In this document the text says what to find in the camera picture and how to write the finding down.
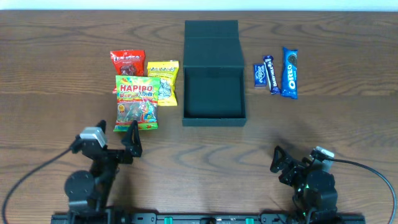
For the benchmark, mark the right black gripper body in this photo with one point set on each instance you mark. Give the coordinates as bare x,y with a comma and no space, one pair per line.
288,170

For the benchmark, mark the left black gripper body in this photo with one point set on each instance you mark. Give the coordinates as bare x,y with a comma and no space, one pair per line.
115,154

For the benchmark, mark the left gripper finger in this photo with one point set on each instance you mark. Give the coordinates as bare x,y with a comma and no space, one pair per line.
131,140
102,125

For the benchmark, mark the green Haribo sour worms bag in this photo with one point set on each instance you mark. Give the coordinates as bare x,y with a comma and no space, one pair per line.
137,100

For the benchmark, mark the red Haribo candy bag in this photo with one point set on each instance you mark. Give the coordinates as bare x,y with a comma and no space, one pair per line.
128,62

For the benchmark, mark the blue Oreo cookie pack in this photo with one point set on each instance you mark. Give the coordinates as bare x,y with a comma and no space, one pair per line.
289,74

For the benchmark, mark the yellow snack bag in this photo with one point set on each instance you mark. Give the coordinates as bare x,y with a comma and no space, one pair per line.
167,71

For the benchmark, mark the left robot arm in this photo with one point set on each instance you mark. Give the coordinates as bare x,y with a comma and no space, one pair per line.
88,190

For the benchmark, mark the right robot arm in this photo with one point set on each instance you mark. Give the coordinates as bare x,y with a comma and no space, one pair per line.
314,187

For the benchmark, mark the blue Eclipse mint box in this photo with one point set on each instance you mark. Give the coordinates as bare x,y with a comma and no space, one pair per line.
260,77

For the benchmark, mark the dark green open box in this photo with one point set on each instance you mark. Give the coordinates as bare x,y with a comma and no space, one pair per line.
213,69

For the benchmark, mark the purple Dairy Milk bar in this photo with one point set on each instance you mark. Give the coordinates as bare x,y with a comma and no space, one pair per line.
269,65

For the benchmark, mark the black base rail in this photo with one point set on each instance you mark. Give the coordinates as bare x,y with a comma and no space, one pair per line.
151,218

